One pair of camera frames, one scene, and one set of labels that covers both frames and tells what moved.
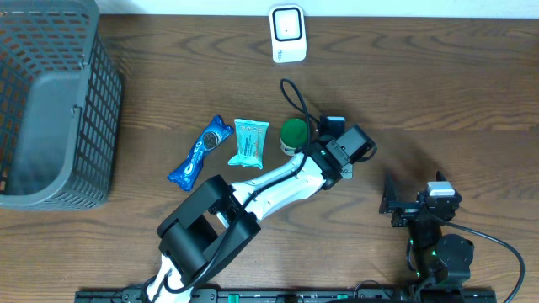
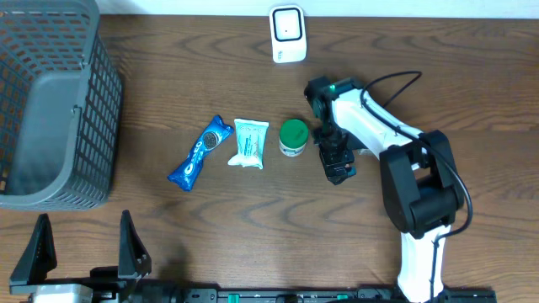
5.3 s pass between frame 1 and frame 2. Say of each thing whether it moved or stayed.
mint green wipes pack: stayed
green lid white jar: stayed
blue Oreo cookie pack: stayed
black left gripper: moved
